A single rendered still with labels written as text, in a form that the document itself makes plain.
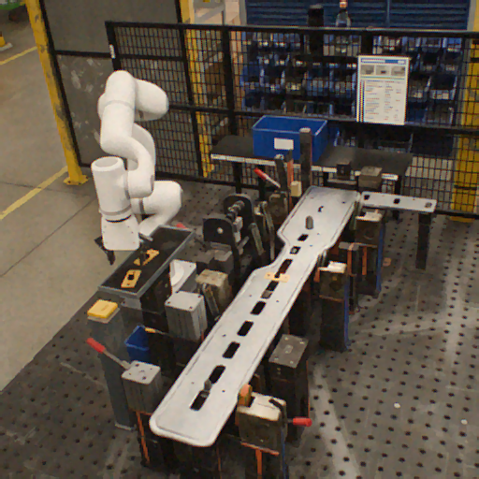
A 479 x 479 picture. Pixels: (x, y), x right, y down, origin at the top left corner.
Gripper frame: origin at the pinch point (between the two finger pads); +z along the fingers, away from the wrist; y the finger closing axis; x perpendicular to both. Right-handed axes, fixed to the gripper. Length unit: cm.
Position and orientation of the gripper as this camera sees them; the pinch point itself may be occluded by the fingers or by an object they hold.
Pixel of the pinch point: (127, 260)
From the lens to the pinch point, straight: 187.9
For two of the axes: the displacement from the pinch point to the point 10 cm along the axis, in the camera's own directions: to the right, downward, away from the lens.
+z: 0.8, 8.4, 5.3
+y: 9.9, 0.1, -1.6
